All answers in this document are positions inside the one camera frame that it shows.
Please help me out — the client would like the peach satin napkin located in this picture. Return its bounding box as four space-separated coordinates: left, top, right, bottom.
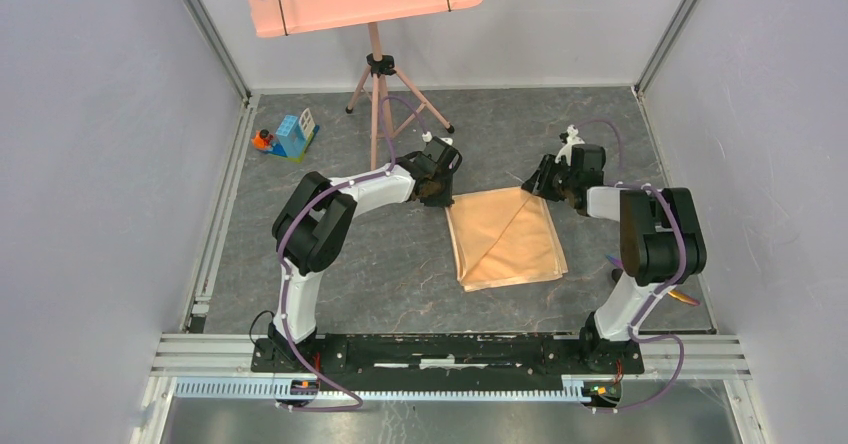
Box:
446 187 568 292

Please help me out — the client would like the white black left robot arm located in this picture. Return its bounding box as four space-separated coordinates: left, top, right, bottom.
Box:
269 138 462 372

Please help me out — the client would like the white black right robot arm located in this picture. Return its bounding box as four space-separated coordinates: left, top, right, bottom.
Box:
521 144 707 372

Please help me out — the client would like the iridescent rainbow utensil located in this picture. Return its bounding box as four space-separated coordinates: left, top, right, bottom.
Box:
606 254 623 269

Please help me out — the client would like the colourful toy brick house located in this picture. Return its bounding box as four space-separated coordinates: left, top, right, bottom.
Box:
269 108 320 162

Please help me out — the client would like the orange toy figure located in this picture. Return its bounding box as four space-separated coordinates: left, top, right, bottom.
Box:
252 129 274 152

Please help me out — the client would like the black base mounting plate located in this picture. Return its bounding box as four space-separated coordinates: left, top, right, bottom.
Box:
251 331 645 392

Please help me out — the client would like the pink music stand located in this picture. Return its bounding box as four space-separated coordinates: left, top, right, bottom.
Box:
248 0 483 165

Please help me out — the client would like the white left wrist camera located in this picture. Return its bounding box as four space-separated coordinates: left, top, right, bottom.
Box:
421 132 453 152

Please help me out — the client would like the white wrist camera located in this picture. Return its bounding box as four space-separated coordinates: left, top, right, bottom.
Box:
555 125 585 165
421 132 453 152

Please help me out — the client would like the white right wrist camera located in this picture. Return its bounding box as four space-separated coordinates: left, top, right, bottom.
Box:
555 125 585 165

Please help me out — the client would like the black handled utensil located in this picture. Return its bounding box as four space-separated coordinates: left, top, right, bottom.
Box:
611 268 624 283

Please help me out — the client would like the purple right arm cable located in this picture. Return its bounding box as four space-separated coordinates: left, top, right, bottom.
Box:
576 119 690 414

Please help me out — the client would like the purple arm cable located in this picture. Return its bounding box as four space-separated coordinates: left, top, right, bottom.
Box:
274 95 439 414
576 119 690 414

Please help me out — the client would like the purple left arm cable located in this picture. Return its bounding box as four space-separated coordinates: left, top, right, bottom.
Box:
274 95 439 414

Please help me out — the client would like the gold handled utensil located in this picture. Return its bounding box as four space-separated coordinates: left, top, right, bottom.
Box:
668 290 701 307

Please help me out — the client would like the aluminium frame rail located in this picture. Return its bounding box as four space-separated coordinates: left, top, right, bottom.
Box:
151 334 752 380

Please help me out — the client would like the grey slotted cable duct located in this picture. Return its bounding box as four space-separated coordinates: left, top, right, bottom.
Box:
173 377 621 405

